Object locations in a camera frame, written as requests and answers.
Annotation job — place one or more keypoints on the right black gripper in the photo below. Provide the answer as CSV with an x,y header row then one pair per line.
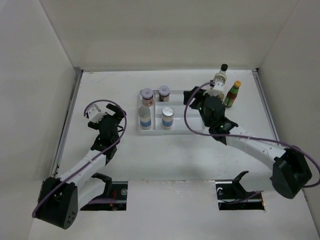
x,y
199,96

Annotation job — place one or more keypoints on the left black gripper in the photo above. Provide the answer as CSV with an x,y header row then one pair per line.
x,y
119,113

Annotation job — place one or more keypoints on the blue label jar silver lid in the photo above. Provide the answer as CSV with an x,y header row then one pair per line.
x,y
144,114

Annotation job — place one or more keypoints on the dark soy sauce bottle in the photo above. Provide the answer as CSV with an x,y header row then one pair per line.
x,y
222,71

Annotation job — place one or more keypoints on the red sauce bottle yellow cap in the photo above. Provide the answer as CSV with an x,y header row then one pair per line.
x,y
232,94

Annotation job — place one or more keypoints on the orange spice jar white lid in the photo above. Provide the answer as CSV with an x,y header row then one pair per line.
x,y
147,95

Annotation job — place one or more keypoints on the dark spice jar white lid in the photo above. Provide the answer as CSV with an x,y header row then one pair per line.
x,y
164,93

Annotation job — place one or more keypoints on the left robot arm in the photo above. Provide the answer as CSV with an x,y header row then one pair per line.
x,y
61,197

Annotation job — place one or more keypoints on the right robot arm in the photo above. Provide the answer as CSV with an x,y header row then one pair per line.
x,y
290,171

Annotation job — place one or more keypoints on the white divided organizer tray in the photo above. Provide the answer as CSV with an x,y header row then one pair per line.
x,y
179,127

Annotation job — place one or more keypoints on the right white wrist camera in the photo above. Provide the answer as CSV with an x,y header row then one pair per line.
x,y
217,87

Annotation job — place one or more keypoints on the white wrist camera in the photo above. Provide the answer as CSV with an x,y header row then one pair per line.
x,y
217,87
94,114

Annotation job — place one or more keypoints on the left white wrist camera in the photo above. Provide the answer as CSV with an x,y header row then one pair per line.
x,y
94,114

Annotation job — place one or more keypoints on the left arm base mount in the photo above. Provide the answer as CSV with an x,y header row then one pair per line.
x,y
113,197

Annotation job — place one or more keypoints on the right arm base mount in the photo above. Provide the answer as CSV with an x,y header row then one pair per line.
x,y
232,196

